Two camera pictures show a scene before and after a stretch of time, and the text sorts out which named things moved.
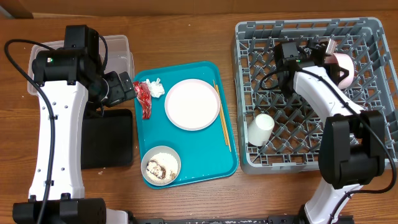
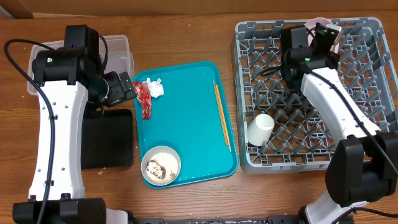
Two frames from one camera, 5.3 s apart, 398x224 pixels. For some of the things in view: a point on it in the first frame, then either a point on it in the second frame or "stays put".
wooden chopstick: x=220 y=104 stays put
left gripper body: x=117 y=93 stays put
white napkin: x=156 y=88 stays put
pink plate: x=192 y=104 to x=311 y=23
